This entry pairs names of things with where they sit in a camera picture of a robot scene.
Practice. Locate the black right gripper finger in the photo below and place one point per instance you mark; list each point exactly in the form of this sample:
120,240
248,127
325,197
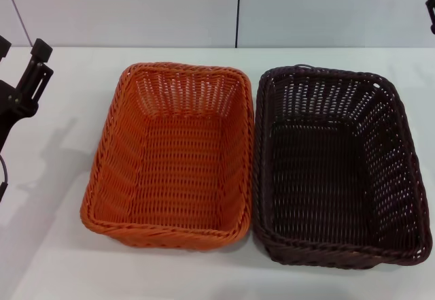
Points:
433,14

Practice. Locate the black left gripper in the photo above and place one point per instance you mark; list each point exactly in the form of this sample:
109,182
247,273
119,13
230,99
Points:
13,109

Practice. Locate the orange woven plastic basket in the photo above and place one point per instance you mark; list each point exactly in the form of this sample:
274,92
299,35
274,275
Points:
180,164

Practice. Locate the dark brown woven basket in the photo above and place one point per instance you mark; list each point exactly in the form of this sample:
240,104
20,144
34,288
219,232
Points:
323,177

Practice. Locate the black vertical wall strip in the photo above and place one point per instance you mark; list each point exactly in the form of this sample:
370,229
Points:
239,7

